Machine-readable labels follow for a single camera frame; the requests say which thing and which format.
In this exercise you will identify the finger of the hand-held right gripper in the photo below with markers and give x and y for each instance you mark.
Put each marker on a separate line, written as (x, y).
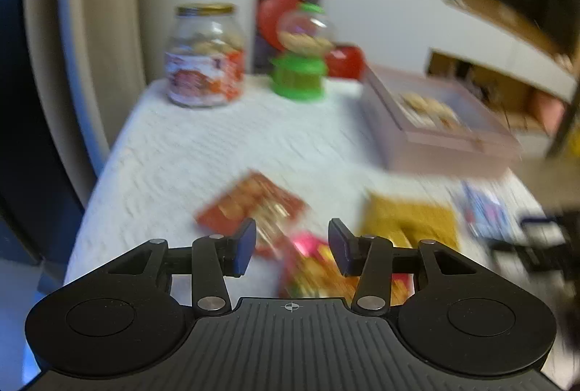
(507, 247)
(537, 222)

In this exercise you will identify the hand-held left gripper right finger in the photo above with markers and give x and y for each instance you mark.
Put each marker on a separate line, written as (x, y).
(342, 250)

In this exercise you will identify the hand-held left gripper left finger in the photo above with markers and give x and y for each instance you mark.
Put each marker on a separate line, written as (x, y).
(244, 246)

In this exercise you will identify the pink and yellow snack packet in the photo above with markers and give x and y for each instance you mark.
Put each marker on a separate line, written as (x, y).
(312, 273)

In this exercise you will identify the red cracker snack packet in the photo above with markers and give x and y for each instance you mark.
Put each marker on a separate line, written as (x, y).
(244, 200)

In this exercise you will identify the pink box lid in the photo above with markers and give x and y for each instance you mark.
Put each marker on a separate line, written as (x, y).
(453, 164)

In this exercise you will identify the pink cardboard box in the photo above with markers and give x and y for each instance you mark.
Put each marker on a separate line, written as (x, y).
(435, 138)

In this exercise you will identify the clear rice cracker packet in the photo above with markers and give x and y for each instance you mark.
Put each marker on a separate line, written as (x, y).
(428, 110)

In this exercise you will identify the blue and white snack packet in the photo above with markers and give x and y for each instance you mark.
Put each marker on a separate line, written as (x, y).
(487, 209)

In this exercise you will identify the mustard yellow snack packet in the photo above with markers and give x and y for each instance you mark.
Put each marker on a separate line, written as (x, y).
(408, 214)

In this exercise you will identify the white lace tablecloth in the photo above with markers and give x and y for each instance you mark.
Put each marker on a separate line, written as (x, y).
(204, 146)

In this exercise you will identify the red item on shelf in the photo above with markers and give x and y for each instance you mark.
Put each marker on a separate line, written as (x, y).
(549, 110)

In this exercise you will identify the green candy dispenser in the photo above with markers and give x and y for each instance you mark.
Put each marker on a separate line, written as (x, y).
(299, 73)

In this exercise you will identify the red round tin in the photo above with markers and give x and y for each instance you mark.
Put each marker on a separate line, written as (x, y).
(346, 61)

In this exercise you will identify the glass jar with gold lid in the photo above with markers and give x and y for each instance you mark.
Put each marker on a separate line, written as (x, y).
(204, 55)

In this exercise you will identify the beige curtain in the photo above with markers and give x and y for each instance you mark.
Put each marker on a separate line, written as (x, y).
(90, 33)

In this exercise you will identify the white wall cabinet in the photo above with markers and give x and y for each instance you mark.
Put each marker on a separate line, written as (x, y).
(498, 61)

